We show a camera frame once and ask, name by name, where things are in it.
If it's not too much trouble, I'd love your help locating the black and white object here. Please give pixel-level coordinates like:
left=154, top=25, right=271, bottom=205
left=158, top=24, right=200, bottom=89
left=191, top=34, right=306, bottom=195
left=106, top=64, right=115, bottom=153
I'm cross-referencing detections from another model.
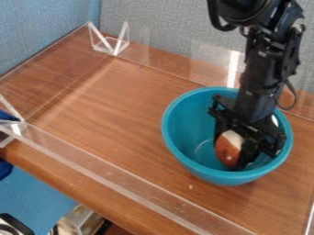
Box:
left=0, top=213, right=35, bottom=235

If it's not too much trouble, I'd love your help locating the clear acrylic front barrier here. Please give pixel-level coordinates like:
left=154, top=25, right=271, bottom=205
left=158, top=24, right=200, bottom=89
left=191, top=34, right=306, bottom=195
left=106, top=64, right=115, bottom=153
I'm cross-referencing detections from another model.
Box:
left=0, top=121, right=259, bottom=235

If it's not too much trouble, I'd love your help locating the clear acrylic barrier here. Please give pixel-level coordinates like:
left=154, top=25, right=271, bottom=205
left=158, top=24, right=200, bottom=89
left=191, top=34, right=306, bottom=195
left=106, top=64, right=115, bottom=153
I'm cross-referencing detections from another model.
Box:
left=87, top=21, right=314, bottom=122
left=0, top=121, right=259, bottom=235

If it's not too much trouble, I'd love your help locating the clear acrylic left bracket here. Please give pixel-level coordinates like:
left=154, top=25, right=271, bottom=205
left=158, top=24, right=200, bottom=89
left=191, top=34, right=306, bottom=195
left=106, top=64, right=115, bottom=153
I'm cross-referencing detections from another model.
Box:
left=0, top=95, right=24, bottom=149

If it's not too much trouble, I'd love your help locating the blue plastic bowl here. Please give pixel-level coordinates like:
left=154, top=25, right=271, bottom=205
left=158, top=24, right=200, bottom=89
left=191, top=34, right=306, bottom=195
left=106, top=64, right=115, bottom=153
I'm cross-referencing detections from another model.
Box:
left=160, top=86, right=293, bottom=185

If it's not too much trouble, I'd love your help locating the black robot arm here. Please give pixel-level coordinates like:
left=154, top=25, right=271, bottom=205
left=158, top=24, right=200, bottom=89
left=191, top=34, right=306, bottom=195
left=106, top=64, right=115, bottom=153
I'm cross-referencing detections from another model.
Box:
left=206, top=0, right=306, bottom=169

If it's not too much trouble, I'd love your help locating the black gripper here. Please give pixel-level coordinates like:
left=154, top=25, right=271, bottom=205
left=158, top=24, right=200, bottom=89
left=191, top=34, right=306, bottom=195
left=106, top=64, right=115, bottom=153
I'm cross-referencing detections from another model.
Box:
left=208, top=95, right=287, bottom=169

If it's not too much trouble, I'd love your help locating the clear acrylic corner bracket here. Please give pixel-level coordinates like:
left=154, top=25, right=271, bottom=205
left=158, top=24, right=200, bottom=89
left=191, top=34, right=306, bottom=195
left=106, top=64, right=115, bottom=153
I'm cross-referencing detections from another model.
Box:
left=87, top=22, right=130, bottom=56

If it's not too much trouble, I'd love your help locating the blue object at left edge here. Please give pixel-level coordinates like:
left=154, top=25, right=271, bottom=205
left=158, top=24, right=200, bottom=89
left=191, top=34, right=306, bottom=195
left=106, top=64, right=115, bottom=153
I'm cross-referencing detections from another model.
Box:
left=0, top=109, right=20, bottom=180

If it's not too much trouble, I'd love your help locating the clear acrylic back barrier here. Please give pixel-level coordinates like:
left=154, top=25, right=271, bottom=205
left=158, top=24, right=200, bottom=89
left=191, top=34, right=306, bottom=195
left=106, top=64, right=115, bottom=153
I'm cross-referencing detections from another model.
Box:
left=87, top=21, right=314, bottom=122

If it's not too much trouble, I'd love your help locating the clear plastic box below table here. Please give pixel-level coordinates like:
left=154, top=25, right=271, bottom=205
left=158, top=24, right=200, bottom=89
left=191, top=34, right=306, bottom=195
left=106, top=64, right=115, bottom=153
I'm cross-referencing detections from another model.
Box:
left=49, top=205, right=104, bottom=235

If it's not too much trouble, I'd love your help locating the brown and white toy mushroom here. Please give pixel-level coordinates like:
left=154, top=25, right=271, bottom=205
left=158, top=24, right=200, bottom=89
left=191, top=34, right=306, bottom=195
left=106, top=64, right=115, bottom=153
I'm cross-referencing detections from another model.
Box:
left=214, top=115, right=286, bottom=169

